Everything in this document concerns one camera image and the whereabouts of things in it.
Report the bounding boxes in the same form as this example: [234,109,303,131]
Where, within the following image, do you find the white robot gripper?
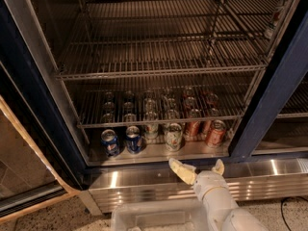
[168,158,228,201]

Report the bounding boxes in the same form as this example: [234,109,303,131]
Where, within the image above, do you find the red coke can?
[201,108,219,135]
[205,119,226,148]
[184,109,201,140]

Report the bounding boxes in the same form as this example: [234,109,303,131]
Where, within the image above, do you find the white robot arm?
[168,158,269,231]

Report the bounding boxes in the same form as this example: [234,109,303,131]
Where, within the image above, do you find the front green white soda can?
[165,123,182,152]

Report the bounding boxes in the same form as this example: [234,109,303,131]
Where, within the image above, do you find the red coke can behind front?
[201,108,219,135]

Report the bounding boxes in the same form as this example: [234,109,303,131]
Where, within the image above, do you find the front right blue pepsi can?
[125,126,142,154]

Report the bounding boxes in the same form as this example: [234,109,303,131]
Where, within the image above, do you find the blue pepsi can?
[125,126,142,154]
[101,129,120,157]

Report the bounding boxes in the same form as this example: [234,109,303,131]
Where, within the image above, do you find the front left blue pepsi can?
[101,129,120,157]

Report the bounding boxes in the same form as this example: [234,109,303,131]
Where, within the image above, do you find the open glass fridge door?
[0,61,81,224]

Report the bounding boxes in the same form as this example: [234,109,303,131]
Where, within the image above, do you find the clear plastic bin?
[111,198,209,231]

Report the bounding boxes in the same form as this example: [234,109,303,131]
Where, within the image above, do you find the lower wire fridge shelf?
[79,72,255,128]

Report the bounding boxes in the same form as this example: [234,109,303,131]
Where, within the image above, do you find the black cable on floor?
[280,195,308,231]

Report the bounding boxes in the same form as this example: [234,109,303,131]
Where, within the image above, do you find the dark blue fridge centre post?
[229,2,308,161]

